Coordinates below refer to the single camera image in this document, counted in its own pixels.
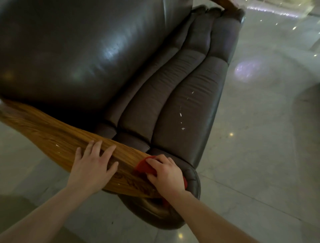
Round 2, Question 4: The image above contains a person's left hand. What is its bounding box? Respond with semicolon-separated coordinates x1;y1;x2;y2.
66;140;119;195

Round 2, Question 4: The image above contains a person's right hand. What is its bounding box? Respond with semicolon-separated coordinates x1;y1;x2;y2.
145;154;187;199

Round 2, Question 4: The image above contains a red cleaning cloth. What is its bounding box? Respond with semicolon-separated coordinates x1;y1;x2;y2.
133;156;188;204

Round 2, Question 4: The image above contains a person's right forearm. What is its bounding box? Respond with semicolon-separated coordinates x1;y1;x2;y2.
163;189;253;243

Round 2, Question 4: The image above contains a person's left forearm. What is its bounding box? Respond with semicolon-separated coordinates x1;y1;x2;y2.
0;186;95;243

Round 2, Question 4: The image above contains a wooden sofa armrest trim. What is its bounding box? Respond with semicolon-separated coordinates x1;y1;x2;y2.
0;98;161;199

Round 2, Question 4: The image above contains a dark brown leather sofa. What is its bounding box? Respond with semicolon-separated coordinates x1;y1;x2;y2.
0;0;246;230

